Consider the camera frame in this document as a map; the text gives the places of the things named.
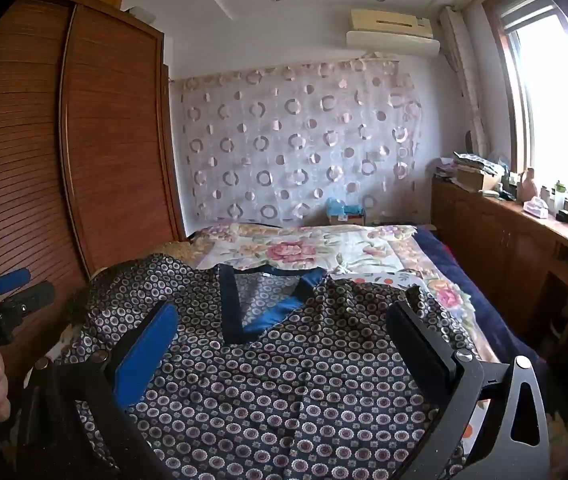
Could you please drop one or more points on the sheer circle-patterned curtain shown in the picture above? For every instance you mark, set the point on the sheer circle-patterned curtain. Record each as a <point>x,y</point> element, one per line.
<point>289,160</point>

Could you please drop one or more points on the white box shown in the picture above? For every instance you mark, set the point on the white box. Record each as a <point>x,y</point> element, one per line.
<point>141,14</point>

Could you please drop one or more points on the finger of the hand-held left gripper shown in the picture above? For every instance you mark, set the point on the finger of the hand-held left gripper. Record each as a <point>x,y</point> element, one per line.
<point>34,297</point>
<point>11,280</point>

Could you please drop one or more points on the floral quilt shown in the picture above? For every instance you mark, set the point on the floral quilt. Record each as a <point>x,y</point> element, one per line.
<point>484,310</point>
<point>274,252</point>

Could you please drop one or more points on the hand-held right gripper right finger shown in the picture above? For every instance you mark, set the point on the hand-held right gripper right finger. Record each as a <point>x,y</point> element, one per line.
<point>421,345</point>

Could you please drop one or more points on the brown cardboard box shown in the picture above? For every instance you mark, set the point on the brown cardboard box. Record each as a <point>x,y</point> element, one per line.
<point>476,179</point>

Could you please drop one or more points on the tied pale window curtain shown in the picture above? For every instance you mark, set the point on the tied pale window curtain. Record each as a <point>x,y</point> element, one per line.
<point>466,70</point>

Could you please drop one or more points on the small cardboard box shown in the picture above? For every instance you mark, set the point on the small cardboard box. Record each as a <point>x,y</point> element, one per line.
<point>346,219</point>

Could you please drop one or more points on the tissue box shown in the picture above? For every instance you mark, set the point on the tissue box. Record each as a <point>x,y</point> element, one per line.
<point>536,208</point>

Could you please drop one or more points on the white wall air conditioner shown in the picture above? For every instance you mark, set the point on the white wall air conditioner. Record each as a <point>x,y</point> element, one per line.
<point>389,40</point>

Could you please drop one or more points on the stack of books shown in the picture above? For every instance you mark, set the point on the stack of books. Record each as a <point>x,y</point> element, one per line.
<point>474,160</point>

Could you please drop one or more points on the long wooden cabinet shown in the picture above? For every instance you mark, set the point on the long wooden cabinet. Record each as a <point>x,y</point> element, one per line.
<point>489,230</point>

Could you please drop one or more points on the window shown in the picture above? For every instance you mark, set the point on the window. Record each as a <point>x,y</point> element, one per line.
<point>549,110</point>

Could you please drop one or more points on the dark circle-patterned garment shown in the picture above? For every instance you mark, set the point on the dark circle-patterned garment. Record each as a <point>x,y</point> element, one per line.
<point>264,385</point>

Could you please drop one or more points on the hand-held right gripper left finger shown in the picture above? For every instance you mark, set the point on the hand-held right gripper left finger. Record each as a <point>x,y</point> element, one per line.
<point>149,355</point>

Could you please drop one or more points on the green-capped clear bottle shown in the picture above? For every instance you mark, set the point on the green-capped clear bottle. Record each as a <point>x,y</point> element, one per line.
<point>560,197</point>

